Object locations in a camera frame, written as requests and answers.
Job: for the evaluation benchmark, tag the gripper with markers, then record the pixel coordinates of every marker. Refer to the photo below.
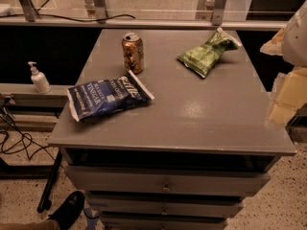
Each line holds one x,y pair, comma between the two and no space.
296,40

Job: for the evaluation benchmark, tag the green jalapeno chip bag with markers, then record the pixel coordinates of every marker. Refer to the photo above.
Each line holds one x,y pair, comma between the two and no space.
201,59

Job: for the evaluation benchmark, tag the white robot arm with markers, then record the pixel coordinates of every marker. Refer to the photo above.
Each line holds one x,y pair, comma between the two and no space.
298,23

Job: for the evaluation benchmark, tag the orange soda can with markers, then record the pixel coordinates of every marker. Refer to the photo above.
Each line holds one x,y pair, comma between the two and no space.
133,52

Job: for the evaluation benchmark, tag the blue vinegar chip bag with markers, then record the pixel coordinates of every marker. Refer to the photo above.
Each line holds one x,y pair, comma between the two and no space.
103,97

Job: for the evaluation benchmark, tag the grey drawer cabinet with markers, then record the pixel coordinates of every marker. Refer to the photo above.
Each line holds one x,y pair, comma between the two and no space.
187,160

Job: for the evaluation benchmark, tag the white pump lotion bottle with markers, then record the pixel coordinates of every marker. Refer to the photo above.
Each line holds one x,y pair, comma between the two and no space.
40,81

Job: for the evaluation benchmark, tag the black shoe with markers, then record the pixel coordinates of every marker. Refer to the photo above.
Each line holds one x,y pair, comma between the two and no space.
69,210

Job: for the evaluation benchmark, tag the black metal stand leg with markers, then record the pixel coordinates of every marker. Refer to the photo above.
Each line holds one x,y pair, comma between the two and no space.
45,203

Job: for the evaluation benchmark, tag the tan trouser leg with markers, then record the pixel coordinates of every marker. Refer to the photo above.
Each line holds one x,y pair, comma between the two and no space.
45,225

